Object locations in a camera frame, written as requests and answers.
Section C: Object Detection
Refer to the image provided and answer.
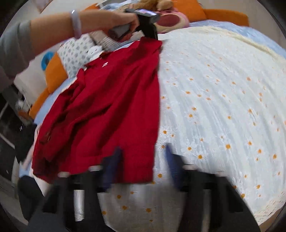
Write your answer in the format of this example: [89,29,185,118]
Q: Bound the beige patchwork pillow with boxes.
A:
[89,31,144,51]

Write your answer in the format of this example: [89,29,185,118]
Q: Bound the folded black garment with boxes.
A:
[14,123,37,163]

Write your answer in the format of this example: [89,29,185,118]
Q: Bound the red knit sweater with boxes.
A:
[32,37,162,184]

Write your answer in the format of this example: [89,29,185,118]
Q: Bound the cream daisy lace blanket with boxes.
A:
[20,25,286,232]

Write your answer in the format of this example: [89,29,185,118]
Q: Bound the blue neck pillow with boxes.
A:
[41,51,54,71]

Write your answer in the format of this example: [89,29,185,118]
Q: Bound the person's left hand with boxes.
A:
[79,9,139,33]

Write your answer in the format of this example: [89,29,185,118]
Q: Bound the brown plush bear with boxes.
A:
[115,0,174,12]

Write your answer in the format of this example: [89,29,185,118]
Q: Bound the orange round bed frame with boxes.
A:
[29,1,249,119]

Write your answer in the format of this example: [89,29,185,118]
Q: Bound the pale bangle bracelet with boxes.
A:
[70,9,83,40]

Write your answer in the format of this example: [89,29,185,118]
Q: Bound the pink bear face cushion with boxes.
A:
[154,10,189,34]

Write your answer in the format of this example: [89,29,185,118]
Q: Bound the white blue floral pillow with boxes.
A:
[57,34,103,78]

